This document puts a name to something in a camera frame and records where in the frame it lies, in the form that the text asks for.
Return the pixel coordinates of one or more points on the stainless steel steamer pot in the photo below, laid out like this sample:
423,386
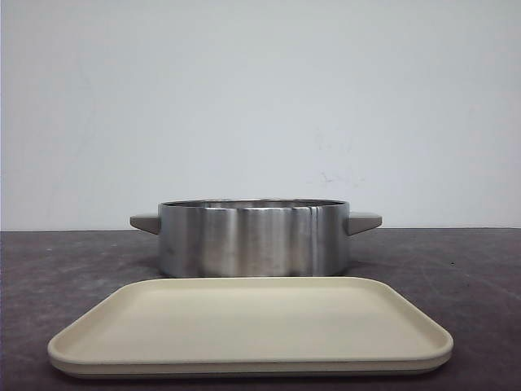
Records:
254,238

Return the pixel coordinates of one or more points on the cream rectangular plastic tray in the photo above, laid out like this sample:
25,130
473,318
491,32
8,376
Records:
278,326

